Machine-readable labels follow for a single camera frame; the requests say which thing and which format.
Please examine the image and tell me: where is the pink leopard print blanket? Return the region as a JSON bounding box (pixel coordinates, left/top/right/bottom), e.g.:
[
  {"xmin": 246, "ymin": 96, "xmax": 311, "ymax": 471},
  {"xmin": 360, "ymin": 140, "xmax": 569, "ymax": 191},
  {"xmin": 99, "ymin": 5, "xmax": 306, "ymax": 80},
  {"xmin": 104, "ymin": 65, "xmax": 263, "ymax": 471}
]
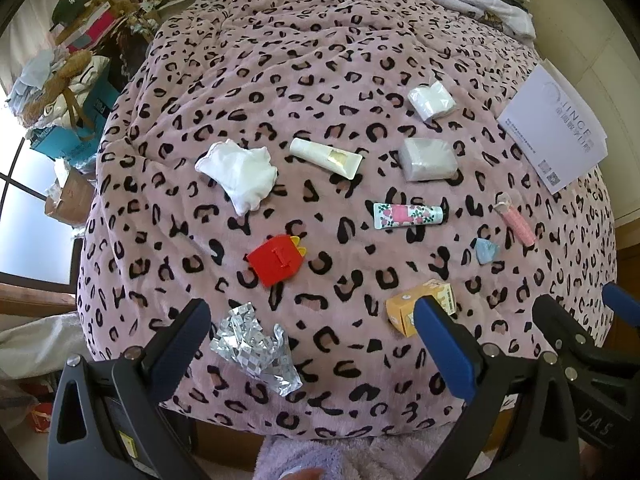
[{"xmin": 75, "ymin": 0, "xmax": 617, "ymax": 443}]

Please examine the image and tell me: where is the white bag with brown straps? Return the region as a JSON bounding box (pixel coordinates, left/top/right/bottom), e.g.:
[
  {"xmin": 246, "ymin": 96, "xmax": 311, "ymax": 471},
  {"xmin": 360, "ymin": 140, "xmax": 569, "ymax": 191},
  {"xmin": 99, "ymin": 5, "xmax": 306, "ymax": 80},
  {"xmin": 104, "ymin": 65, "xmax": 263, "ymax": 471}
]
[{"xmin": 25, "ymin": 55, "xmax": 111, "ymax": 126}]

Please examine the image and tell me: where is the white tissue packet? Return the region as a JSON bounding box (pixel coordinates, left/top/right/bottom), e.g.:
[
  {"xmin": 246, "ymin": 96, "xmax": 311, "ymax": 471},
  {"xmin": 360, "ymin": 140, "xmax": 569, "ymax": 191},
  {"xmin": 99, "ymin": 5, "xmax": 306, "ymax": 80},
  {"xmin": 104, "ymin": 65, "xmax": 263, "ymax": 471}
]
[{"xmin": 407, "ymin": 80, "xmax": 457, "ymax": 122}]

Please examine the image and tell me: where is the pink cardboard box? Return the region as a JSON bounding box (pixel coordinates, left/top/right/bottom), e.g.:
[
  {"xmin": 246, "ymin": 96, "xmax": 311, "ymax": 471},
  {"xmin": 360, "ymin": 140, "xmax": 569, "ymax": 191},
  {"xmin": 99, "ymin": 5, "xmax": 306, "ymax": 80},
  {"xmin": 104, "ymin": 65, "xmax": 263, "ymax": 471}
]
[{"xmin": 62, "ymin": 2, "xmax": 118, "ymax": 53}]

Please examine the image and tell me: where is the grey tissue packet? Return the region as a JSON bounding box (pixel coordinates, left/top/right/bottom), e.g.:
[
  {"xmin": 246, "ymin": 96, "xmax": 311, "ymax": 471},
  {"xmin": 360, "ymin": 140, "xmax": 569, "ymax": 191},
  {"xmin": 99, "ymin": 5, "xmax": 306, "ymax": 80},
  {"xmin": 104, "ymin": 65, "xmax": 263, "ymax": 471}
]
[{"xmin": 398, "ymin": 137, "xmax": 458, "ymax": 182}]

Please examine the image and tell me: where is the lavender fuzzy clothing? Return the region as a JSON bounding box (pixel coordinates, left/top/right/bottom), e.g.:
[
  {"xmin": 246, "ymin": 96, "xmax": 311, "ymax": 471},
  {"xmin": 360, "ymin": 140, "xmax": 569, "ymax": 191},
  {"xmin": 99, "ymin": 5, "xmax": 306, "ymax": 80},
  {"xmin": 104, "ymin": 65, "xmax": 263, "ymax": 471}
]
[{"xmin": 252, "ymin": 430, "xmax": 456, "ymax": 480}]

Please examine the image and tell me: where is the white cream tube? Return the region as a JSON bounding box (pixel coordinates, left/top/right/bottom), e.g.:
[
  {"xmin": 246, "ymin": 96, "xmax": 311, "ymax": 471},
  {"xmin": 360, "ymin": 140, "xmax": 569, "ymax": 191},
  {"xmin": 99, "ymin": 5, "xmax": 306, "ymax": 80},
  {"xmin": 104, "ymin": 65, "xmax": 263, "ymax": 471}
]
[{"xmin": 289, "ymin": 137, "xmax": 363, "ymax": 180}]

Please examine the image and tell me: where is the green cap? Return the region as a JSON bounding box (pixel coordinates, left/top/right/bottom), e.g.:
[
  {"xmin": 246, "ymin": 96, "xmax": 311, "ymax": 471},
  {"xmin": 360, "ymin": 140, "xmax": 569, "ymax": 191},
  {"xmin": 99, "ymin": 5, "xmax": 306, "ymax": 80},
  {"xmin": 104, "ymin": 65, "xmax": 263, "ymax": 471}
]
[{"xmin": 50, "ymin": 0, "xmax": 96, "ymax": 31}]

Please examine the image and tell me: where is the white wardrobe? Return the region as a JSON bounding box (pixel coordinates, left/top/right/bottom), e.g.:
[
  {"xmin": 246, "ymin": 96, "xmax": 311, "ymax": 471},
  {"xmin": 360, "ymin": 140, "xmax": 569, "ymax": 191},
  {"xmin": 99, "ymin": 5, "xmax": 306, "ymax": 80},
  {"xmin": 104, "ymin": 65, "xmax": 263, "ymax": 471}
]
[{"xmin": 525, "ymin": 0, "xmax": 640, "ymax": 221}]

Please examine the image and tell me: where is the blue cardboard box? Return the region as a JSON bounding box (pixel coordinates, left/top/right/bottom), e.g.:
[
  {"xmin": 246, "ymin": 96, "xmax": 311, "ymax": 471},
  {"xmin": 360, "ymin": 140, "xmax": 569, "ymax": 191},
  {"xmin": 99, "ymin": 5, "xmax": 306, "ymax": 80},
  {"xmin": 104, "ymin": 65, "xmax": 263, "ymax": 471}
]
[{"xmin": 27, "ymin": 67, "xmax": 121, "ymax": 163}]

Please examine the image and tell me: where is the silver foil wrapper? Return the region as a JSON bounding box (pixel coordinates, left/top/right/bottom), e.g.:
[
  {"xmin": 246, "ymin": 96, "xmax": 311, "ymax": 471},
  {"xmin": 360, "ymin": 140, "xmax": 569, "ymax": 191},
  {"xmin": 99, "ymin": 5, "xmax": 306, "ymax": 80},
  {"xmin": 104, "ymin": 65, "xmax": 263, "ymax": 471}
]
[{"xmin": 209, "ymin": 307, "xmax": 302, "ymax": 397}]

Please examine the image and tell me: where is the floral hand cream tube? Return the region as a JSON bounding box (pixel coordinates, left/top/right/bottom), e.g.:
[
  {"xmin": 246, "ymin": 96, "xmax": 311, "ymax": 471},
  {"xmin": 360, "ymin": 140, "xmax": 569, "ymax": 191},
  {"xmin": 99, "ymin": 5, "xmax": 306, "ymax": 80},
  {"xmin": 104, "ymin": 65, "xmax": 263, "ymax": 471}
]
[{"xmin": 372, "ymin": 201, "xmax": 449, "ymax": 231}]

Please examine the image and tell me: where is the white paper box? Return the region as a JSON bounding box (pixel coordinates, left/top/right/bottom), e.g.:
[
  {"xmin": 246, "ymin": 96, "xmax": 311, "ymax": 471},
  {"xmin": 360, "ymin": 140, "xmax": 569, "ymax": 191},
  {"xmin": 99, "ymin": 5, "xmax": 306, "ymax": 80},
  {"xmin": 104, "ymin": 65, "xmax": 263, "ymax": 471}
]
[{"xmin": 496, "ymin": 59, "xmax": 609, "ymax": 195}]

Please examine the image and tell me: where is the red fries box toy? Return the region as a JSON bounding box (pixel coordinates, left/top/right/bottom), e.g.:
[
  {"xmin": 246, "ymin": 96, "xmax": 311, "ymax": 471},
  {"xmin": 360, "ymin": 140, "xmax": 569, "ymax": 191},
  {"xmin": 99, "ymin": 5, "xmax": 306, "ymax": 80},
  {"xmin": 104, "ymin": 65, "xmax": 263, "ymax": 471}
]
[{"xmin": 246, "ymin": 234, "xmax": 307, "ymax": 288}]

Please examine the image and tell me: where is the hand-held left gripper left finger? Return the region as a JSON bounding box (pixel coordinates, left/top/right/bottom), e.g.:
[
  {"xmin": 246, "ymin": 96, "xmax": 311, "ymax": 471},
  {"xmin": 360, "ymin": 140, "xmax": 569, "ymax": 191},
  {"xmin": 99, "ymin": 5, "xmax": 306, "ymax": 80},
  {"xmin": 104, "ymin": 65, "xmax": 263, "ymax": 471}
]
[{"xmin": 46, "ymin": 298, "xmax": 213, "ymax": 480}]

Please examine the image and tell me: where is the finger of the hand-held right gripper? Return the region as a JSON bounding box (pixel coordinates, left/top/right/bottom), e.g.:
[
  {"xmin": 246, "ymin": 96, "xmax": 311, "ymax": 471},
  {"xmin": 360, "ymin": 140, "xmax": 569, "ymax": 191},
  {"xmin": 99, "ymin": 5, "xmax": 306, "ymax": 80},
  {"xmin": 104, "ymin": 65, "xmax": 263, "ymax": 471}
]
[
  {"xmin": 532, "ymin": 294, "xmax": 603, "ymax": 366},
  {"xmin": 601, "ymin": 282, "xmax": 640, "ymax": 358}
]

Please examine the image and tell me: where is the small blue wrapper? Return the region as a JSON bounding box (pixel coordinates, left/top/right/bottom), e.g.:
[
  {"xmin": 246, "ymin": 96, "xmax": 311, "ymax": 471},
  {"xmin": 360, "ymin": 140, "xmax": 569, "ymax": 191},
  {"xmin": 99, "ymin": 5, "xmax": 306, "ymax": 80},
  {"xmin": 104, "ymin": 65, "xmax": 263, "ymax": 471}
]
[{"xmin": 474, "ymin": 237, "xmax": 501, "ymax": 265}]

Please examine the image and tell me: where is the yellow carton box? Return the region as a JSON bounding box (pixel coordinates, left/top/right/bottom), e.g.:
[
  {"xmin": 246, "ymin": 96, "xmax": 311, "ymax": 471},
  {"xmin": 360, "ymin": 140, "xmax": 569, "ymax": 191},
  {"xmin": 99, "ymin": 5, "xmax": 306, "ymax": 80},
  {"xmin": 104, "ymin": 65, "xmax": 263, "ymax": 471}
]
[{"xmin": 385, "ymin": 280, "xmax": 457, "ymax": 338}]

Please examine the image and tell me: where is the brown cardboard box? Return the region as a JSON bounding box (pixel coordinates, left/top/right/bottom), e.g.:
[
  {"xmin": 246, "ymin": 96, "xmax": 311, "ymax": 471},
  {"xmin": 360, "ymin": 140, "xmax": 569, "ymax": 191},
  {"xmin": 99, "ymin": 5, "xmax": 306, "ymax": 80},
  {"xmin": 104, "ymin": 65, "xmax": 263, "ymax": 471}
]
[{"xmin": 44, "ymin": 167, "xmax": 96, "ymax": 226}]

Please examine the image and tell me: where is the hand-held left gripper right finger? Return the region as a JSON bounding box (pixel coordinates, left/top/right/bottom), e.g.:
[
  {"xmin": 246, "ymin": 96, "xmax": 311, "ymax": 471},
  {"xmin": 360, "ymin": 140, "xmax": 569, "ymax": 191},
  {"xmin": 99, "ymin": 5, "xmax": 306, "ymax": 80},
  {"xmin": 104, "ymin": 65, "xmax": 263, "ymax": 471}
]
[{"xmin": 414, "ymin": 296, "xmax": 581, "ymax": 480}]

